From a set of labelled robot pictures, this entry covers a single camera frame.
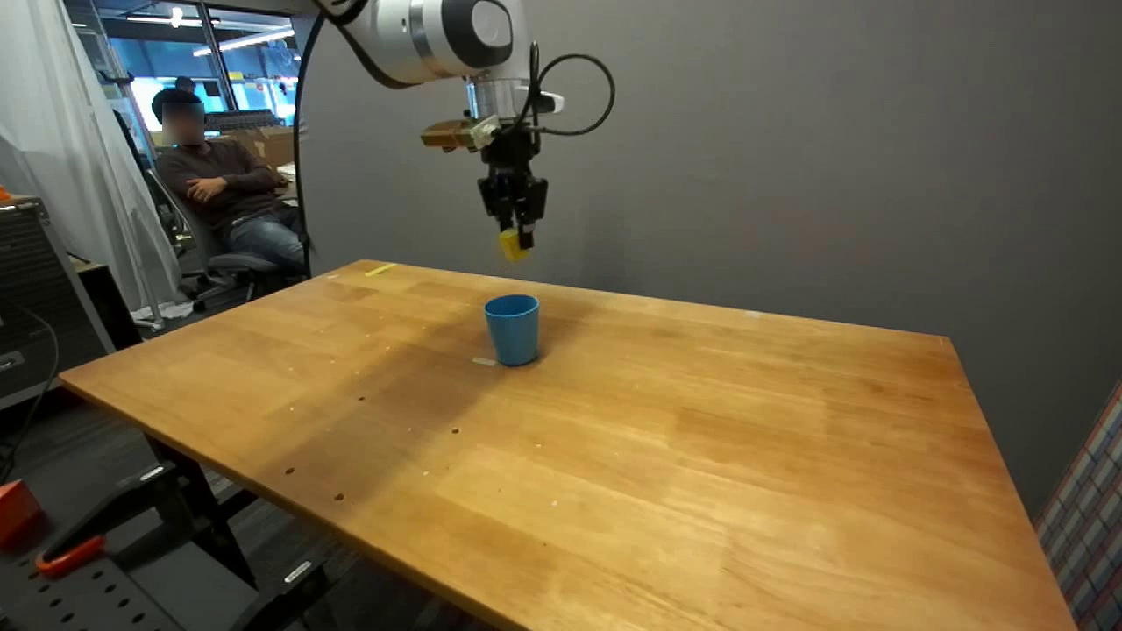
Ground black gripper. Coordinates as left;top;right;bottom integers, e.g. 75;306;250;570
472;118;549;255

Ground blue plastic cup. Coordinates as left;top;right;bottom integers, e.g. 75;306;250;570
479;292;546;370

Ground black office chair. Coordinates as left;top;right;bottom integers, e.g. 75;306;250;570
170;171;306;316

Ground seated person in dark clothes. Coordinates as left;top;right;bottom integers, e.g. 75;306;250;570
147;86;313;280

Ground white translucent curtain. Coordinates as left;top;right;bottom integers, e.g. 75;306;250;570
0;0;187;321

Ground black equipment cabinet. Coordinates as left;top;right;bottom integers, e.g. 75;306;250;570
0;192;119;406

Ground red angular block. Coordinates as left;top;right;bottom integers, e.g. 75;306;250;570
0;475;50;549

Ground black looped wrist cable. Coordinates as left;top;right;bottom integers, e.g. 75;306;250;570
527;42;622;139

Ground long black hanging cable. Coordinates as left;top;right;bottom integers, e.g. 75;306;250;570
291;0;367;280

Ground black table leg frame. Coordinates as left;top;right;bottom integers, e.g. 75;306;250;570
140;431;263;592

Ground black clamps with red handles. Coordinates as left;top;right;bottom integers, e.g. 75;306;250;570
0;447;389;631

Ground black clamp with orange handle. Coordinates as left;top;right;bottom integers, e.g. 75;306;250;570
33;528;111;581

